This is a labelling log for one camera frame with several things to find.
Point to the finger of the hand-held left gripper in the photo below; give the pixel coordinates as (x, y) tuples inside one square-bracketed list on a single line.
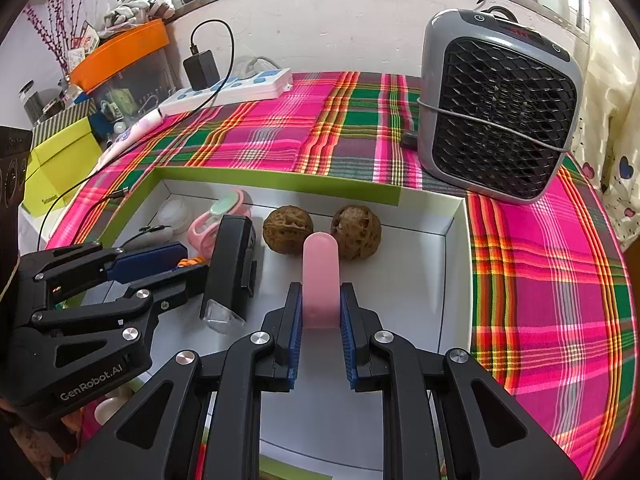
[(145, 260), (175, 285)]

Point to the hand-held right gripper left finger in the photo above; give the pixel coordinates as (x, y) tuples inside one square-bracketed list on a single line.
[(295, 332)]

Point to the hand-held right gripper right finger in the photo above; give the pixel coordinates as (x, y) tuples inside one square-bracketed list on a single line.
[(348, 332)]

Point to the black flashlight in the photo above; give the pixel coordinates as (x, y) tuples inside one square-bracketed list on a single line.
[(227, 260)]

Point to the green white cardboard box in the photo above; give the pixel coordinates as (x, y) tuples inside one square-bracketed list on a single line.
[(425, 310)]

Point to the pink holder with green pad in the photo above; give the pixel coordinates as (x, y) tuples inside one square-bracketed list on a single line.
[(225, 205)]

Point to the brown walnut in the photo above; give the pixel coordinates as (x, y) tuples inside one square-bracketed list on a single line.
[(356, 232), (288, 230)]

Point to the green white plastic spool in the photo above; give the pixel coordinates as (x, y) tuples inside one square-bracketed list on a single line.
[(112, 407)]

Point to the yellow-green cardboard box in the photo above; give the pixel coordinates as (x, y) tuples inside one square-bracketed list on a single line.
[(65, 160)]

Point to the green container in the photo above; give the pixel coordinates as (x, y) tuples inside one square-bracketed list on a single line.
[(116, 100)]

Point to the pink green plaid tablecloth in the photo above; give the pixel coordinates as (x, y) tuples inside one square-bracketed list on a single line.
[(525, 285)]

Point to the glass jar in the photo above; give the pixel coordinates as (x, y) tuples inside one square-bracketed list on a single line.
[(35, 102)]

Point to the white blue power strip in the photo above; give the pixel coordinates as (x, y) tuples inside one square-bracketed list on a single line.
[(240, 87)]

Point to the black charger plug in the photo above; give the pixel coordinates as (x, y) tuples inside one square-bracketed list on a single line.
[(200, 70)]

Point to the clear bin with orange lid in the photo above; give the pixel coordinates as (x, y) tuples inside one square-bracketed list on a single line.
[(120, 45)]

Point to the pink flower branches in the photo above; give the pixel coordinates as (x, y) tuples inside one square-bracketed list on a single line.
[(62, 57)]

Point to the colourful printed packets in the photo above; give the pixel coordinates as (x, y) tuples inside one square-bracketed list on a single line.
[(85, 42)]

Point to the grey desk heater fan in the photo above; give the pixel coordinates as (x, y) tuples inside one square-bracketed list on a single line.
[(500, 110)]

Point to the cream patterned curtain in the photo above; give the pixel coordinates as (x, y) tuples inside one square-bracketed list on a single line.
[(610, 110)]

